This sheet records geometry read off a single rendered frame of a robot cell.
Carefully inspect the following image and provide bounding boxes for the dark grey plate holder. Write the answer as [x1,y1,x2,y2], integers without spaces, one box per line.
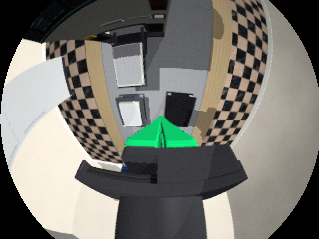
[115,94,147,127]

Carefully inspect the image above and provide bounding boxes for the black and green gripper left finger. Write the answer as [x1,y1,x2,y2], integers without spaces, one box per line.
[124,116,161,148]

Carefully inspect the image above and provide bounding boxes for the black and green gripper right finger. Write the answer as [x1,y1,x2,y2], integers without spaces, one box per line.
[161,116,197,148]

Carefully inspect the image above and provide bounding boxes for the grey flat base plate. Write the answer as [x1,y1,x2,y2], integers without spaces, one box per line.
[101,0,213,144]

